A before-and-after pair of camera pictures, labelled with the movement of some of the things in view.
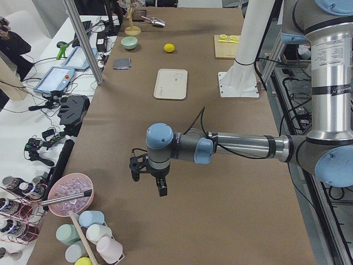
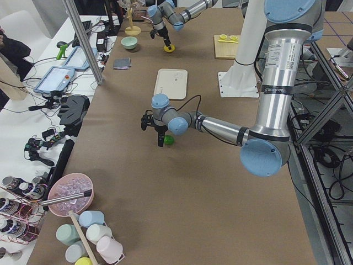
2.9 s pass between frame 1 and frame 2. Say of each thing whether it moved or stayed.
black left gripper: moved
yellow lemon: stayed
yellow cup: stayed
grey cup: stayed
